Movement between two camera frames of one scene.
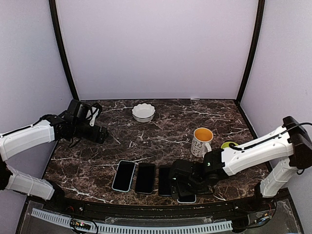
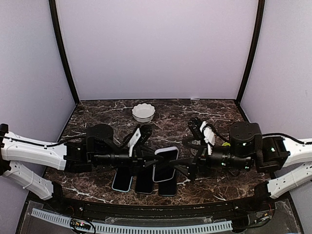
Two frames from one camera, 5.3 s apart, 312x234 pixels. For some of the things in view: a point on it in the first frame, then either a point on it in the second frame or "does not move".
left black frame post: x=60 y=38 does not move
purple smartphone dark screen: x=165 y=180 does not move
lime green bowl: x=225 y=145 does not move
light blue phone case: x=124 y=176 does not move
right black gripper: x=182 y=191 to x=200 y=158
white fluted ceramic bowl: x=143 y=112 does not move
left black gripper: x=93 y=138 to x=140 y=156
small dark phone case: x=124 y=176 does not move
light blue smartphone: x=186 y=199 to x=162 y=171
